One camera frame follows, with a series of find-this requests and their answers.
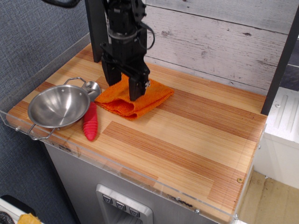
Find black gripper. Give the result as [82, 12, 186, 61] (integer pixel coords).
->
[100, 28, 150, 101]

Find orange cloth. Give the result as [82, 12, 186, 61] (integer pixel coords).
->
[95, 75, 174, 120]

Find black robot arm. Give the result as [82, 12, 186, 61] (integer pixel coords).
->
[100, 0, 150, 101]

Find clear acrylic table guard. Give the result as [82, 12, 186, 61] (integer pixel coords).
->
[0, 33, 268, 224]

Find grey toy fridge cabinet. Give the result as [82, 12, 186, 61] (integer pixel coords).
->
[45, 144, 213, 224]

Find silver dispenser button panel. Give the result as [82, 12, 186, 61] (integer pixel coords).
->
[96, 184, 154, 224]

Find white cabinet at right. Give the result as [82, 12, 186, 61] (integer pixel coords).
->
[253, 87, 299, 188]

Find black and yellow object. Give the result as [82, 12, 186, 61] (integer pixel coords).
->
[0, 195, 42, 224]

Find red handled metal spoon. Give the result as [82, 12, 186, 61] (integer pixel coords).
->
[83, 81, 101, 141]

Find steel bowl with handles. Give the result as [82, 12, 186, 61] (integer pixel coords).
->
[27, 77, 91, 140]

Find dark left shelf post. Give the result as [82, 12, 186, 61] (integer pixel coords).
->
[85, 0, 108, 63]

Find dark shelf post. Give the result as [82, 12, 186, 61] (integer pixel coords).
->
[261, 8, 299, 115]
[85, 0, 108, 63]

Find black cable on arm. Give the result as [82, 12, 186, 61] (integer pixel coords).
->
[41, 0, 156, 51]

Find dark right shelf post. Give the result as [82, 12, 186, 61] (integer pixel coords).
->
[261, 8, 299, 115]

